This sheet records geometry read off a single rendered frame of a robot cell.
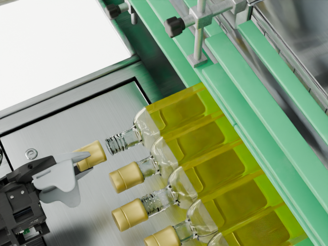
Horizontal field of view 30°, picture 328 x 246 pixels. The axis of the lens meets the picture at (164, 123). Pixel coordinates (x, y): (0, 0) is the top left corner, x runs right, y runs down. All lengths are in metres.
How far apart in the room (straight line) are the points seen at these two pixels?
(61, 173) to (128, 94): 0.30
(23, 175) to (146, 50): 0.47
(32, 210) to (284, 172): 0.36
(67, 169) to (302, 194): 0.34
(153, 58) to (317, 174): 0.55
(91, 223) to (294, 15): 0.47
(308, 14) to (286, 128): 0.19
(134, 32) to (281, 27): 0.46
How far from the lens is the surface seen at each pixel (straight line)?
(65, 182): 0.90
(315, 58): 0.88
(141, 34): 1.29
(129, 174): 0.91
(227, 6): 0.92
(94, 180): 1.07
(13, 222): 0.88
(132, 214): 0.89
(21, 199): 0.90
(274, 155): 0.89
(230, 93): 0.93
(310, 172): 0.80
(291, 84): 0.87
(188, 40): 1.02
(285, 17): 0.92
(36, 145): 1.12
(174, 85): 1.21
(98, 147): 0.94
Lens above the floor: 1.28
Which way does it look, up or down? 14 degrees down
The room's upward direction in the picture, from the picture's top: 114 degrees counter-clockwise
